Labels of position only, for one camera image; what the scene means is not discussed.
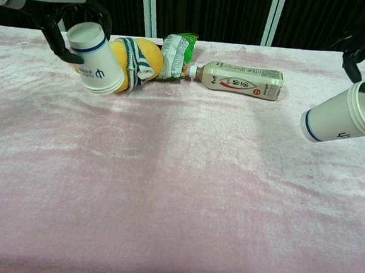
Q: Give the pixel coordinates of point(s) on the green white snack bag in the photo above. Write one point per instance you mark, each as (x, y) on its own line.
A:
(174, 57)

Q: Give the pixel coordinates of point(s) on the yellow plush toy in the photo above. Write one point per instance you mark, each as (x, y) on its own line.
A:
(150, 58)

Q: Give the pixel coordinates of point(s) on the pink velvet tablecloth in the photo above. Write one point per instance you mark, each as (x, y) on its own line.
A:
(179, 180)

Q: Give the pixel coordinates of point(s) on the white frame post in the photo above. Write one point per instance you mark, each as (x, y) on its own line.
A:
(149, 10)
(272, 20)

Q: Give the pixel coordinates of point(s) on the milk tea plastic bottle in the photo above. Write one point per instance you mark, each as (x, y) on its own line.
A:
(240, 79)

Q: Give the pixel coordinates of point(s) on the blue white striped sock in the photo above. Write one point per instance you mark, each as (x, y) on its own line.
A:
(137, 63)

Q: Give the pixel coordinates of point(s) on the white paper cup blue band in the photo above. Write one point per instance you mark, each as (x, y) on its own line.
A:
(93, 60)
(335, 120)

